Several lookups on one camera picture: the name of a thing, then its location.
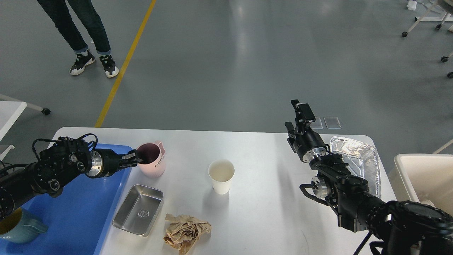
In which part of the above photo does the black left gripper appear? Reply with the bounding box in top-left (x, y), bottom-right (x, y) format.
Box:
top-left (86, 149), bottom-right (143, 178)

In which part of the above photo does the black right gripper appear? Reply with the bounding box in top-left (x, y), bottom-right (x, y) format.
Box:
top-left (285, 100), bottom-right (327, 163)

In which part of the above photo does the pink ribbed mug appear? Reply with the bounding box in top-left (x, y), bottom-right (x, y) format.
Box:
top-left (137, 140), bottom-right (166, 178)

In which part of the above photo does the stainless steel rectangular tray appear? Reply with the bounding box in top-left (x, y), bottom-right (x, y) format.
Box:
top-left (112, 184), bottom-right (164, 237)

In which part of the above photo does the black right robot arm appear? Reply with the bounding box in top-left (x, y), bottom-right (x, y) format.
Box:
top-left (285, 100), bottom-right (452, 255)

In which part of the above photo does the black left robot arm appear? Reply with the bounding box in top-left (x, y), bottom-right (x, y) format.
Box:
top-left (0, 133), bottom-right (144, 220)

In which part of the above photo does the clear floor plate left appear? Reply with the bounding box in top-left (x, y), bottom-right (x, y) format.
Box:
top-left (310, 117), bottom-right (323, 130)

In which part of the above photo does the clear floor plate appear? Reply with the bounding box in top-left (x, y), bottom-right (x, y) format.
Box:
top-left (323, 117), bottom-right (342, 129)
top-left (310, 117), bottom-right (323, 130)

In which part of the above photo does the clear floor plate right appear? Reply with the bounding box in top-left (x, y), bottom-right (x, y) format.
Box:
top-left (323, 117), bottom-right (342, 129)

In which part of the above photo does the aluminium foil tray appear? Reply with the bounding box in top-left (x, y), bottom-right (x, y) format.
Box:
top-left (330, 137), bottom-right (382, 198)

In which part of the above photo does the blue plastic tray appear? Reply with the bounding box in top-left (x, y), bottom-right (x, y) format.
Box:
top-left (0, 143), bottom-right (133, 255)

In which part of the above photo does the white paper cup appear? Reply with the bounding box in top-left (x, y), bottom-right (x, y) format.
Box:
top-left (208, 159), bottom-right (236, 195)

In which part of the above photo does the crumpled brown paper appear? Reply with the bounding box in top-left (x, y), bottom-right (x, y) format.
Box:
top-left (163, 214), bottom-right (212, 255)

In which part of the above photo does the teal ceramic mug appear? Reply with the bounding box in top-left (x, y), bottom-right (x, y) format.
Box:
top-left (0, 207), bottom-right (48, 244)

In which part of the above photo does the beige plastic bin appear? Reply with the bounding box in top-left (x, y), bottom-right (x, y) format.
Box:
top-left (388, 154), bottom-right (453, 215)

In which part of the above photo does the person in dark clothes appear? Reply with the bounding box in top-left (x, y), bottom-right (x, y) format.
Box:
top-left (37, 0), bottom-right (120, 78)

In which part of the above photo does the white rolling chair base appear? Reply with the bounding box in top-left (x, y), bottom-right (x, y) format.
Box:
top-left (401, 0), bottom-right (452, 72)

